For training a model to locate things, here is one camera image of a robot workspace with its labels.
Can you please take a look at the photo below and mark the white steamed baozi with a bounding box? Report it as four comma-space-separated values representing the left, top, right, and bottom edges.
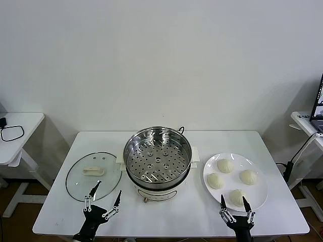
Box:
228, 189, 247, 208
239, 169, 259, 186
217, 158, 234, 174
206, 172, 225, 190

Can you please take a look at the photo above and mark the white side table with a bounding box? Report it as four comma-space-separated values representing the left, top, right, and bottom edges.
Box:
0, 112, 55, 218

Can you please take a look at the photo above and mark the black looped cable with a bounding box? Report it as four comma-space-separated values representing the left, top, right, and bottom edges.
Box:
0, 125, 25, 142

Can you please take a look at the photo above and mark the stainless steel steamer basket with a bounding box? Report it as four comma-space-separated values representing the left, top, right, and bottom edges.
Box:
123, 127, 193, 186

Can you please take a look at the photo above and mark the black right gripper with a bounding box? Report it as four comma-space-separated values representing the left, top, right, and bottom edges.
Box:
218, 193, 256, 242

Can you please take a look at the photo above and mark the white round plate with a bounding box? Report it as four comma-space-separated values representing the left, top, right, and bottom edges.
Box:
203, 152, 268, 212

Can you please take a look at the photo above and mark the black laptop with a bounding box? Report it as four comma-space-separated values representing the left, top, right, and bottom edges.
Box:
309, 73, 323, 134

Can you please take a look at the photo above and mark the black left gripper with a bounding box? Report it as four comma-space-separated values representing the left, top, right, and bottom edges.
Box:
72, 180, 123, 242

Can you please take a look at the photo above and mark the glass lid with cream handle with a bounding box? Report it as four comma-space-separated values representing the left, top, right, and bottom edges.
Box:
65, 151, 123, 202

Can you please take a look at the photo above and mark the black laptop charger cable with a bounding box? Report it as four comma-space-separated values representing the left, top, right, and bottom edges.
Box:
290, 133, 319, 163

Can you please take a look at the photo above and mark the steel steamer pot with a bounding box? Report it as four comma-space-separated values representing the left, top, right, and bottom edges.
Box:
115, 145, 201, 204

